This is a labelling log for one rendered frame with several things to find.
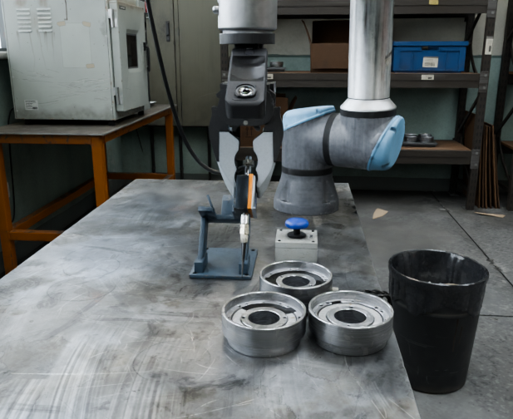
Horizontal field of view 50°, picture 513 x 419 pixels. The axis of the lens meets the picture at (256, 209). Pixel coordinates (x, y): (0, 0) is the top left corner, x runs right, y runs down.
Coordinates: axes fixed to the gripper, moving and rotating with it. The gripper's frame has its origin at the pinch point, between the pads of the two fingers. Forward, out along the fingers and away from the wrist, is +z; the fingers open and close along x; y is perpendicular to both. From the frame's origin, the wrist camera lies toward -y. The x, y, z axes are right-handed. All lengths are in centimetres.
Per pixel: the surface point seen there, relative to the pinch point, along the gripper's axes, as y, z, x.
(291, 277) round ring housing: 4.0, 14.3, -6.2
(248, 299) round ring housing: -5.2, 13.7, -0.6
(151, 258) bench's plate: 17.0, 17.1, 18.4
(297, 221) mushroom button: 16.7, 9.7, -6.9
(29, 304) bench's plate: -2.5, 16.9, 31.1
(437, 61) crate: 346, -9, -105
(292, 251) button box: 14.3, 14.1, -6.1
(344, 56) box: 343, -13, -39
